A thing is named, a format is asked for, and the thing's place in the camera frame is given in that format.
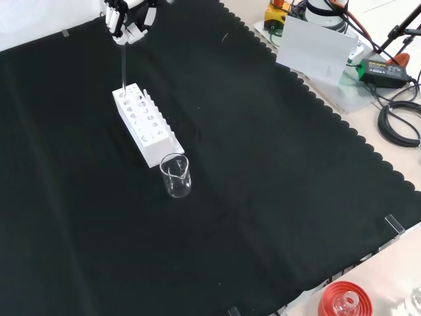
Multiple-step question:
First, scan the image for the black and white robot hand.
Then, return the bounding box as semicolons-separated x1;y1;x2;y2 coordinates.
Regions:
103;0;165;46

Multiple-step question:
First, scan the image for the clear glass rod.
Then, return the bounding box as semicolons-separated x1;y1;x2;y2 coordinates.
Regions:
120;43;128;97

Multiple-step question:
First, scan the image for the white test tube rack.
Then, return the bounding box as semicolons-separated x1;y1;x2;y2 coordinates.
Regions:
111;82;186;169

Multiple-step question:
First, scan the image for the yellow stop button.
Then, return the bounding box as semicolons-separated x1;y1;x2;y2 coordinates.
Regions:
264;0;293;33

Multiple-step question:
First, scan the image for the clear glass beaker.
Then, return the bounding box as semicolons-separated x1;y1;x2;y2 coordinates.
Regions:
159;152;193;199

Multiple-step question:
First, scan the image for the pale white board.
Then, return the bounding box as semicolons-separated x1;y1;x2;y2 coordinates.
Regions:
275;15;359;87

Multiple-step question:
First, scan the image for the black bench cloth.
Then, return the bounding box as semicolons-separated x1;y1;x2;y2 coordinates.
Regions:
0;0;421;316

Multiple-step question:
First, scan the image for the black power supply brick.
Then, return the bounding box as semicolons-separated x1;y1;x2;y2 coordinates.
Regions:
357;58;410;90

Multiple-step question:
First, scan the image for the black tripod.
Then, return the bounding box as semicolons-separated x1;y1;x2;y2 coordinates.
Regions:
378;3;421;65

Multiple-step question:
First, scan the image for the small clear glass flask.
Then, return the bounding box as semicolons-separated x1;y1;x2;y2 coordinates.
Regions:
332;290;360;316

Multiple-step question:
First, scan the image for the clear glass vessel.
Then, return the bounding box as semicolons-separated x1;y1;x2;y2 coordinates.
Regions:
403;284;421;316

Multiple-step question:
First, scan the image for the metal base plate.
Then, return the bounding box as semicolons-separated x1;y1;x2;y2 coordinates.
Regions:
252;19;389;115

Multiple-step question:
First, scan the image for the coiled black cable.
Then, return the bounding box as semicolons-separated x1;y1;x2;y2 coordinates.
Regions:
377;101;421;148

